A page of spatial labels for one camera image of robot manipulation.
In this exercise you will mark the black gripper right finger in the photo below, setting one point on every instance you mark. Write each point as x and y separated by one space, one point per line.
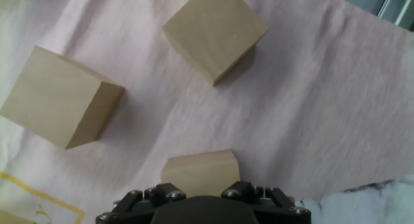
255 195

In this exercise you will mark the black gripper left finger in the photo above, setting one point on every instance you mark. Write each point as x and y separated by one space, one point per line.
161 195

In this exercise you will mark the marble pink black cloth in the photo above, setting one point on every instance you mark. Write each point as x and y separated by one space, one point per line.
291 114

